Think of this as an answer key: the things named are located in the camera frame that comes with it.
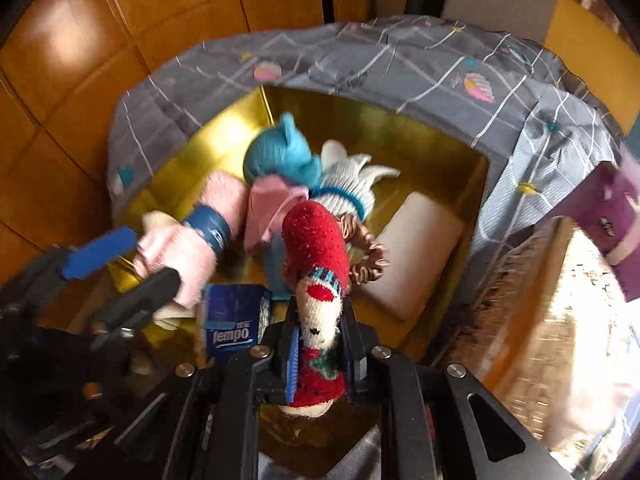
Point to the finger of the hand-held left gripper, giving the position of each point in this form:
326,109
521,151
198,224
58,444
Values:
142,294
100,254

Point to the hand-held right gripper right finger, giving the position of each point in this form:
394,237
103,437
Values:
356,365

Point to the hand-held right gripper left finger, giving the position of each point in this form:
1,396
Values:
292,365

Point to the pink fluffy socks blue band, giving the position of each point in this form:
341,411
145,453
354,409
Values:
172,260

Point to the blue tissue packet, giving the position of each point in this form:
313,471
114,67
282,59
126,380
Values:
235,310

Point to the brown hair scrunchie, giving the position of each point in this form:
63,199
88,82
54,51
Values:
377,266

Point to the red and white christmas sock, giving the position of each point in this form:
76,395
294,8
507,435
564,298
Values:
315,240

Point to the white plush dog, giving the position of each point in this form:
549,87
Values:
345,190

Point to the blue plush toy pink dress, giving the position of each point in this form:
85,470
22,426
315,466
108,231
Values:
280,155

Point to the gold cardboard box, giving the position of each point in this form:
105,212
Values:
410,160

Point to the white foam pad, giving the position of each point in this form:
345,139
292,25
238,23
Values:
420,250

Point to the wooden wardrobe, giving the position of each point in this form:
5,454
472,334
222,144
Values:
75,60

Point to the gold embossed tissue box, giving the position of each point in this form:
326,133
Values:
550,335

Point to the purple tissue box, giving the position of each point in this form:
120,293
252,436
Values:
615,220

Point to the grey printed quilt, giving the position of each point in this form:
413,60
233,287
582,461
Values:
400,60

